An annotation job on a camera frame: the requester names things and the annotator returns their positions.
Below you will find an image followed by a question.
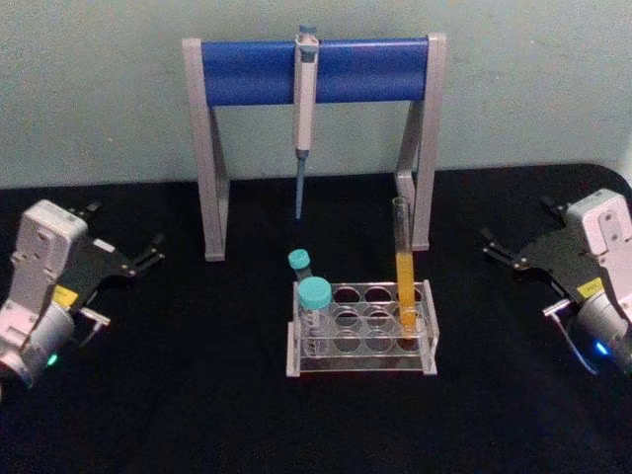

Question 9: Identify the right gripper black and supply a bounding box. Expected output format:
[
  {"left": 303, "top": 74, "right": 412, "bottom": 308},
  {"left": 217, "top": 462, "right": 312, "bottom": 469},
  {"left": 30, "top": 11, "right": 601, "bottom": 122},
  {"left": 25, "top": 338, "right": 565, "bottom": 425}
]
[{"left": 478, "top": 195, "right": 607, "bottom": 303}]

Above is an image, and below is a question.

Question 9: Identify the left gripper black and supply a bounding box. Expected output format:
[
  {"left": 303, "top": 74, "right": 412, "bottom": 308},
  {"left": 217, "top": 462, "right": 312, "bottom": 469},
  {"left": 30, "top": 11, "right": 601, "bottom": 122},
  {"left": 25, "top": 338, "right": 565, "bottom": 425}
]
[{"left": 52, "top": 198, "right": 167, "bottom": 313}]

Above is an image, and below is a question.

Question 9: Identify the glass tube with orange liquid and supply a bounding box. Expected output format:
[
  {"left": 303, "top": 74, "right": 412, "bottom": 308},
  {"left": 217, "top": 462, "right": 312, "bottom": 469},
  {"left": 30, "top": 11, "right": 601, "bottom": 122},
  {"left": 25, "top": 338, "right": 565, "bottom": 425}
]
[{"left": 391, "top": 196, "right": 419, "bottom": 343}]

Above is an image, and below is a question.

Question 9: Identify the clear tube with teal cap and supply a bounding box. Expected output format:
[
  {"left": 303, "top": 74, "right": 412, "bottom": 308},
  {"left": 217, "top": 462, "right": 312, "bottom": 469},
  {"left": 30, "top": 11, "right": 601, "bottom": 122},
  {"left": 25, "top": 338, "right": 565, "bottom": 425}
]
[
  {"left": 295, "top": 276, "right": 334, "bottom": 357},
  {"left": 287, "top": 249, "right": 320, "bottom": 288}
]

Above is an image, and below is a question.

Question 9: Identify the black table cloth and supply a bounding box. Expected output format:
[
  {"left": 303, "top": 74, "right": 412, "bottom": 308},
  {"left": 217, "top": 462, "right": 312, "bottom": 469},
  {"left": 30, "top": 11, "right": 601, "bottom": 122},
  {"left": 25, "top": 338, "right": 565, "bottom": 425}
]
[{"left": 0, "top": 162, "right": 632, "bottom": 474}]

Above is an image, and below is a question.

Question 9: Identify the grey stand with blue bar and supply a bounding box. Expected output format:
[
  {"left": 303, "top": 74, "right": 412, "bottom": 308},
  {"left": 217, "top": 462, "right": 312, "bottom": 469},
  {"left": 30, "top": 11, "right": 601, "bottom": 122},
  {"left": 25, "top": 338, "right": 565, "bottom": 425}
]
[{"left": 181, "top": 32, "right": 448, "bottom": 263}]

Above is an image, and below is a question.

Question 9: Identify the clear acrylic tube rack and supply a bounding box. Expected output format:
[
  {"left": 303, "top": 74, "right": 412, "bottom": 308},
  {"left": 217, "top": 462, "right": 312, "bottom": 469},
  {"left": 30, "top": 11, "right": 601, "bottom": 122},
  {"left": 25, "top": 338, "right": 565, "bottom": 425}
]
[{"left": 284, "top": 279, "right": 440, "bottom": 379}]

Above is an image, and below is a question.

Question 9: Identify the white and blue pipette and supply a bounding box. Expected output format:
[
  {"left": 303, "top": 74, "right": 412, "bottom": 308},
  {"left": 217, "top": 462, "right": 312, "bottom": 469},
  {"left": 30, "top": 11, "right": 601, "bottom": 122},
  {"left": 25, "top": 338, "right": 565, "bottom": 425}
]
[{"left": 293, "top": 24, "right": 320, "bottom": 221}]

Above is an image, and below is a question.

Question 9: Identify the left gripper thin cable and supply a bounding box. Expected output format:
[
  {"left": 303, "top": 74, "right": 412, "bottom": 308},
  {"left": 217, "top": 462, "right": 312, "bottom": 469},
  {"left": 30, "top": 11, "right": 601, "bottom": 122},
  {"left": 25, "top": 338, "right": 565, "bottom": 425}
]
[{"left": 72, "top": 307, "right": 113, "bottom": 350}]

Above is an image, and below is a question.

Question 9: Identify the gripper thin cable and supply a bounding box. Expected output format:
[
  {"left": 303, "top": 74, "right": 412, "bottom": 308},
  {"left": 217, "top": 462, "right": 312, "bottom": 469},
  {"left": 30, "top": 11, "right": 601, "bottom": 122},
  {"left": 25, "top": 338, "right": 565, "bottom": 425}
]
[
  {"left": 72, "top": 307, "right": 113, "bottom": 350},
  {"left": 542, "top": 301, "right": 596, "bottom": 375}
]

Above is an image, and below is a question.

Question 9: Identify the right gripper thin cable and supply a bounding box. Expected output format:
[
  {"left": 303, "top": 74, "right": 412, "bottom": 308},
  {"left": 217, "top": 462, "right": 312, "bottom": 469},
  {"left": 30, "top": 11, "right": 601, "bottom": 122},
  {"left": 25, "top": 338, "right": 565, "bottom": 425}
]
[{"left": 542, "top": 301, "right": 596, "bottom": 375}]

